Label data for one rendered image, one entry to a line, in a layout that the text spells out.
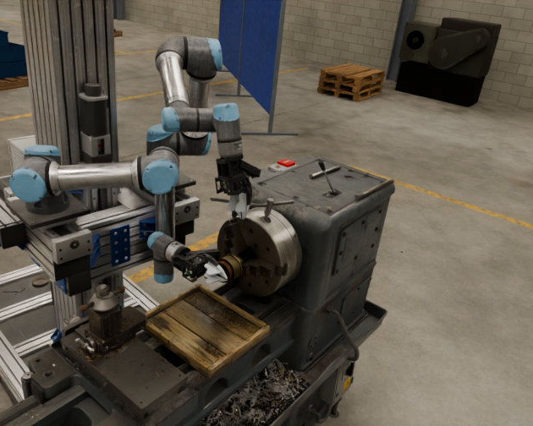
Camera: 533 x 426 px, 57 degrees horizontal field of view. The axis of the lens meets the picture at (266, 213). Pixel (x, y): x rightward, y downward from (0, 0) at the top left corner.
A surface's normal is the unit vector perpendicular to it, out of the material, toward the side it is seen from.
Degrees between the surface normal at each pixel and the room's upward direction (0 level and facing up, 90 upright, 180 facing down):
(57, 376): 0
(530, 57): 90
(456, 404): 0
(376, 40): 90
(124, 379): 0
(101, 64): 90
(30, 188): 91
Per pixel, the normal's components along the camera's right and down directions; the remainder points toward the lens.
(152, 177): 0.26, 0.44
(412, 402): 0.10, -0.89
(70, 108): 0.71, 0.38
